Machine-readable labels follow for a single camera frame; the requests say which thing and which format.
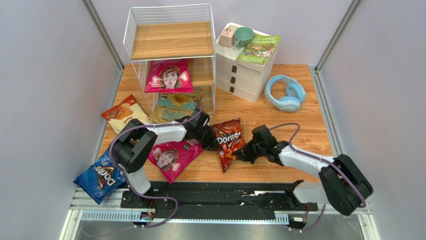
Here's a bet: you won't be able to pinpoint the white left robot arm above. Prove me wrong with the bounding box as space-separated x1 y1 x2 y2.
108 108 222 199

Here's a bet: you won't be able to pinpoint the blue Doritos bag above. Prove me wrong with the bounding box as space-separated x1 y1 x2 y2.
73 150 125 205

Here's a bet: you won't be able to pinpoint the white wire wooden shelf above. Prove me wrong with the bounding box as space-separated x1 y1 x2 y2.
123 3 216 117

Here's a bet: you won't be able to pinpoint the tan kettle chips bag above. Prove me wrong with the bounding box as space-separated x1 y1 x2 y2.
148 90 203 124

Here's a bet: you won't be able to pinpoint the green treehouse book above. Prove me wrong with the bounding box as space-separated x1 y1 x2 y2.
236 35 281 65

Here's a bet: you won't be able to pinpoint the green mug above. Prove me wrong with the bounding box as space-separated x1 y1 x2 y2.
234 27 255 48

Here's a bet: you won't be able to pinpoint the pink real chips bag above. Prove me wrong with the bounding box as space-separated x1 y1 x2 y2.
144 58 194 93
148 139 203 184

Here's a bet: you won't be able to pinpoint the light blue headphones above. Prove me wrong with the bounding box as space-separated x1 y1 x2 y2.
264 75 307 112

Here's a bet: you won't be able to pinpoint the cream orange chips bag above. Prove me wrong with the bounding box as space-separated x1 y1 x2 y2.
100 94 152 134

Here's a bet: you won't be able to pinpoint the white drawer cabinet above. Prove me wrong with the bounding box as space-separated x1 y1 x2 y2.
215 30 278 103

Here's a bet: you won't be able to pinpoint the pink cube adapter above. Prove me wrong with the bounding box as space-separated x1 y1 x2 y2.
219 27 235 48

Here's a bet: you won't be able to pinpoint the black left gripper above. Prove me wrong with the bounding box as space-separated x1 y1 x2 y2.
194 124 224 152

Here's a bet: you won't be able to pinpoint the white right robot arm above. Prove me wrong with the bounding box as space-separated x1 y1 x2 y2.
232 125 374 216

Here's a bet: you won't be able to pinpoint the red Doritos bag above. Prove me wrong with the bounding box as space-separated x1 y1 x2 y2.
212 118 246 173

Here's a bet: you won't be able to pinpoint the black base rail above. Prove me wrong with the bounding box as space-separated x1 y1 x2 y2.
119 179 354 222

